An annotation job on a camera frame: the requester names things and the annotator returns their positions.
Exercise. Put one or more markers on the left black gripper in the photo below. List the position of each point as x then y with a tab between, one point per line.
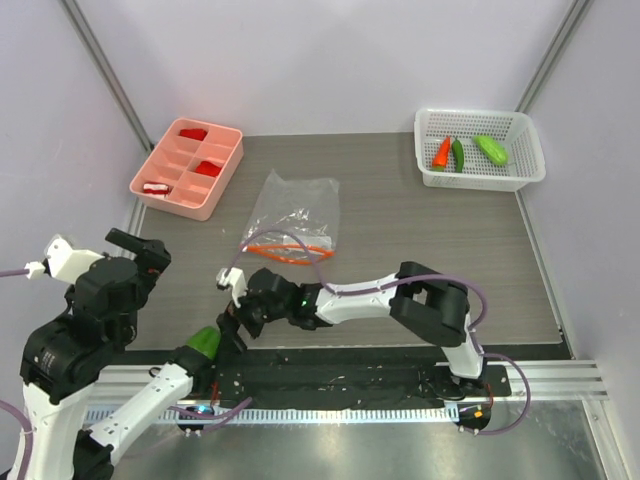
156	257

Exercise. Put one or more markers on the white slotted cable duct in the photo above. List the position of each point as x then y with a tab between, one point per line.
446	414

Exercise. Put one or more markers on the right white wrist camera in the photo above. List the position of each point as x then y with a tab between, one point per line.
232	279

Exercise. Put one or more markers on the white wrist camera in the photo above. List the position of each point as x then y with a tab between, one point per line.
63	261
232	279

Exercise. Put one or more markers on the green fake pepper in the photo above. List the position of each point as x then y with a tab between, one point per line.
206	341

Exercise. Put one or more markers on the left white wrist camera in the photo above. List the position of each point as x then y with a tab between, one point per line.
63	261

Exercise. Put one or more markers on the white perforated plastic basket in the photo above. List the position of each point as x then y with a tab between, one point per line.
513	130

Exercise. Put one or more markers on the dark green fake chili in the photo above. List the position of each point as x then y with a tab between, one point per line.
458	155

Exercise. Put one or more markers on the red fake food middle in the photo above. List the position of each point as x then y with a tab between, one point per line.
209	169

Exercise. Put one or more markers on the green fake pea pod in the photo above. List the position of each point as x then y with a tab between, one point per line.
493	150

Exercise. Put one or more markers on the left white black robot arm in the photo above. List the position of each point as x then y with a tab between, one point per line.
62	361

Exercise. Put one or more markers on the orange fake carrot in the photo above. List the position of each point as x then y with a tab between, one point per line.
440	160

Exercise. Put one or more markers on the aluminium frame rail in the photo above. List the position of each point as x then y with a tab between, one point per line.
549	380

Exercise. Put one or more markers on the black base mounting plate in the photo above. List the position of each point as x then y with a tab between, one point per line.
354	378

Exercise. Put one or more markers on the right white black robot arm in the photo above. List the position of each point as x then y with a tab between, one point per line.
432	306

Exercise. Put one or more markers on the pink compartment tray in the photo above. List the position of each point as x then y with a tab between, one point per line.
173	160

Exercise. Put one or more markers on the red fake food top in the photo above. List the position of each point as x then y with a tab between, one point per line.
197	134

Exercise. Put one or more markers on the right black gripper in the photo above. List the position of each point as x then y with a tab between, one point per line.
245	316

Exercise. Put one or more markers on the red white fake food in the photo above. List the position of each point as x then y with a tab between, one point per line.
156	189

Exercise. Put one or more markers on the clear orange zip top bag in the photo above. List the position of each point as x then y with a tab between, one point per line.
294	221

